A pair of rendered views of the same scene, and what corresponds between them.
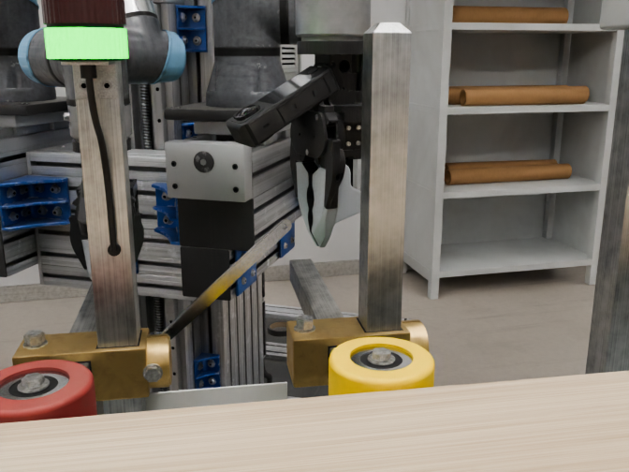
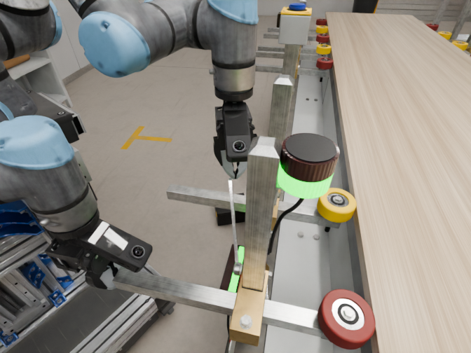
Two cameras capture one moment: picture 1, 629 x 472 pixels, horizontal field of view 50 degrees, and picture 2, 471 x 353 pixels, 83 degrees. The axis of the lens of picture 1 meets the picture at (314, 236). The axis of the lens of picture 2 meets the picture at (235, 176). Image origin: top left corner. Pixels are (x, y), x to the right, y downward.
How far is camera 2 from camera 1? 0.70 m
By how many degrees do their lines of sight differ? 63
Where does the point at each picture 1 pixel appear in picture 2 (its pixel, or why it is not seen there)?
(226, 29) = not seen: outside the picture
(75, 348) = (258, 302)
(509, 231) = not seen: hidden behind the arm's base
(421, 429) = (381, 207)
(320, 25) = (249, 84)
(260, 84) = (17, 100)
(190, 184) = not seen: hidden behind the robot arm
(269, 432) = (383, 241)
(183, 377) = (30, 288)
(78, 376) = (344, 294)
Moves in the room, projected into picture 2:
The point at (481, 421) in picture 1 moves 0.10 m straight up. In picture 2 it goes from (377, 195) to (394, 160)
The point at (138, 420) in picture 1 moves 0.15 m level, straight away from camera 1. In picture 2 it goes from (375, 277) to (287, 268)
